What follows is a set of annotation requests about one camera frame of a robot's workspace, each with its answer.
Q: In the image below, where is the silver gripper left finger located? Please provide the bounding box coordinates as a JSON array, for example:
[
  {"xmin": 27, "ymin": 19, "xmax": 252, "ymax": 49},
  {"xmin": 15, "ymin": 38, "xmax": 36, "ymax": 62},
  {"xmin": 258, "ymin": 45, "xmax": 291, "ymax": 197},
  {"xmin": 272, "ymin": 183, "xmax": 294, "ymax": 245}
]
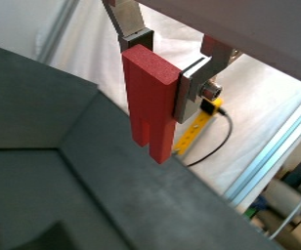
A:
[{"xmin": 100, "ymin": 0, "xmax": 154, "ymax": 51}]

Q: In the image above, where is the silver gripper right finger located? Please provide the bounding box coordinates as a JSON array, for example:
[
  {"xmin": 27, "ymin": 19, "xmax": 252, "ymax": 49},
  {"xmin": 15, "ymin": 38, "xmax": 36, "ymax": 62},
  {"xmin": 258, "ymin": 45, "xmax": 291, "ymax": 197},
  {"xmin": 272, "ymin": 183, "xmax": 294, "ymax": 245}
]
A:
[{"xmin": 172, "ymin": 35, "xmax": 242, "ymax": 123}]

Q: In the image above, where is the red double-square peg block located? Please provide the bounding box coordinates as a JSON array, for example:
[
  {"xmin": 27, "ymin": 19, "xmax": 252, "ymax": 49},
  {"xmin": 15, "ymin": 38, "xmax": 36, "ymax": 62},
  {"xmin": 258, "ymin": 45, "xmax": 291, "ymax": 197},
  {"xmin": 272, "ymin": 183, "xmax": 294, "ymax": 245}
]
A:
[{"xmin": 121, "ymin": 45, "xmax": 180, "ymax": 163}]

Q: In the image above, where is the black cable on cloth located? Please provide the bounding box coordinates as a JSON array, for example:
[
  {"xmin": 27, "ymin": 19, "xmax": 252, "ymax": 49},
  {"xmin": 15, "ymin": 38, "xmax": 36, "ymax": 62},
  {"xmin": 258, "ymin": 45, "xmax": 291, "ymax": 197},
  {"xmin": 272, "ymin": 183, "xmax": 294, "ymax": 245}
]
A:
[{"xmin": 183, "ymin": 108, "xmax": 234, "ymax": 168}]

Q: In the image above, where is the yellow perforated bracket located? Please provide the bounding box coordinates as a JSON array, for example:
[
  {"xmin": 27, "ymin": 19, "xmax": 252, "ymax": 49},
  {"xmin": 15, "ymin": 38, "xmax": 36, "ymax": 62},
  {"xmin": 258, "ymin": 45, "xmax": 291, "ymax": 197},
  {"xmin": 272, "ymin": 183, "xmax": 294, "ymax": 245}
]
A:
[{"xmin": 172, "ymin": 99, "xmax": 223, "ymax": 156}]

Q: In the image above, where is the aluminium frame profile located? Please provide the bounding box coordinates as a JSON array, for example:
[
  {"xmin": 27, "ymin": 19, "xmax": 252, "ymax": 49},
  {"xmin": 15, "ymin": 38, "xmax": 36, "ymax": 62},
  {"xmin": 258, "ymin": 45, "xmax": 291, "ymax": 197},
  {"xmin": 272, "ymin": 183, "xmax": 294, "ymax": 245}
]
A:
[{"xmin": 223, "ymin": 105, "xmax": 301, "ymax": 206}]

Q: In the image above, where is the grey cable in background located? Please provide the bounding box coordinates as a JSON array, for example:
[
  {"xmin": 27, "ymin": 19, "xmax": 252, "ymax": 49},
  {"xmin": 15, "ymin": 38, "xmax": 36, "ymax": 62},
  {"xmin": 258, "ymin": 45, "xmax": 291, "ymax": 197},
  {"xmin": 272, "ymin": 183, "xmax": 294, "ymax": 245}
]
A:
[{"xmin": 268, "ymin": 167, "xmax": 301, "ymax": 241}]

